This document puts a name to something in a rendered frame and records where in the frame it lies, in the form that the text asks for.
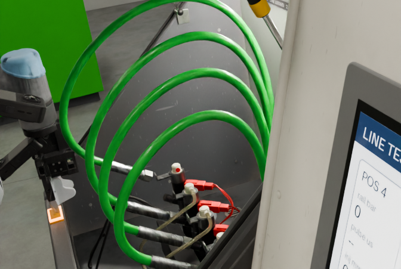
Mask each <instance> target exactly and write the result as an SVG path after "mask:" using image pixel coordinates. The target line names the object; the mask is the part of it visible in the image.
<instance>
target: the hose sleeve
mask: <svg viewBox="0 0 401 269"><path fill-rule="evenodd" d="M131 169H132V166H129V165H126V164H123V163H119V162H116V161H113V163H112V166H111V169H110V170H111V171H113V172H117V173H120V174H124V175H128V174H129V172H130V170H131ZM144 175H145V171H144V170H143V171H142V172H141V174H140V176H139V177H138V179H143V177H144Z"/></svg>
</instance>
